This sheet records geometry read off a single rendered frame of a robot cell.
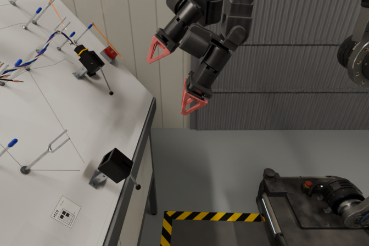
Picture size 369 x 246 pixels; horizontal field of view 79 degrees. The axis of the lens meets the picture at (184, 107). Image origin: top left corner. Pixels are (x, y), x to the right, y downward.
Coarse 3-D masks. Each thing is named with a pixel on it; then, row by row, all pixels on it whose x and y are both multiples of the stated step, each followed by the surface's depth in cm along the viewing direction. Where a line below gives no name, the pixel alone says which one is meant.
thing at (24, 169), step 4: (64, 132) 40; (60, 136) 40; (56, 140) 41; (68, 140) 39; (60, 144) 40; (48, 148) 41; (56, 148) 40; (44, 152) 42; (48, 152) 41; (52, 152) 41; (40, 156) 42; (36, 160) 43; (32, 164) 43; (24, 168) 44; (28, 168) 44; (24, 172) 44; (28, 172) 44
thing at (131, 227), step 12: (144, 156) 107; (144, 168) 107; (144, 180) 108; (132, 192) 85; (144, 192) 108; (132, 204) 86; (144, 204) 109; (132, 216) 86; (132, 228) 86; (120, 240) 71; (132, 240) 86
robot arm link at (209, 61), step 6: (210, 42) 54; (216, 42) 56; (210, 48) 56; (216, 48) 55; (222, 48) 55; (204, 54) 56; (210, 54) 56; (216, 54) 55; (222, 54) 55; (228, 54) 55; (204, 60) 57; (210, 60) 56; (216, 60) 55; (222, 60) 55; (210, 66) 57; (216, 66) 56; (222, 66) 57
